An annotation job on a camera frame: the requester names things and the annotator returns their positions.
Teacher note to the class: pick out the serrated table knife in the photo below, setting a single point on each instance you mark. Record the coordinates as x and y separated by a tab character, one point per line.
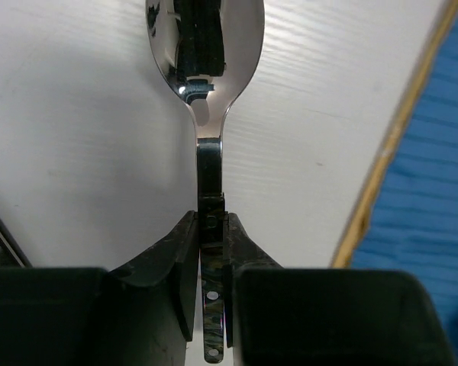
2	236

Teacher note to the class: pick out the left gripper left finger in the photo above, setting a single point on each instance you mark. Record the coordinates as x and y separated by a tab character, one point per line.
141	313

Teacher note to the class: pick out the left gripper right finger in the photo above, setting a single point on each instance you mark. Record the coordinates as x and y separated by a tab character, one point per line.
319	316

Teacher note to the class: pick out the blue Pikachu placemat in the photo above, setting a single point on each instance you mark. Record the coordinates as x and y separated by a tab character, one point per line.
407	214

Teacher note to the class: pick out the silver spoon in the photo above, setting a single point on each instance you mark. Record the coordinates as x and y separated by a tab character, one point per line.
208	52

